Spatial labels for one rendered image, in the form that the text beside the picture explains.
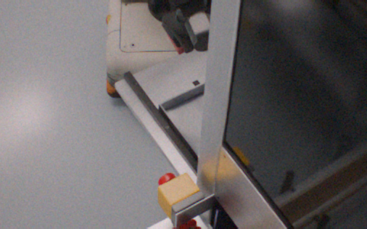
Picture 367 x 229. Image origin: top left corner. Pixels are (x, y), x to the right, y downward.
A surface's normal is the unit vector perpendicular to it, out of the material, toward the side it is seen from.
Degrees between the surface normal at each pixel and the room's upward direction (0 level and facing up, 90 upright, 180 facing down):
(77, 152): 0
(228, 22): 90
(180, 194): 0
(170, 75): 0
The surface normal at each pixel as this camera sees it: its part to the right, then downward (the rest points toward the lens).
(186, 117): 0.04, -0.59
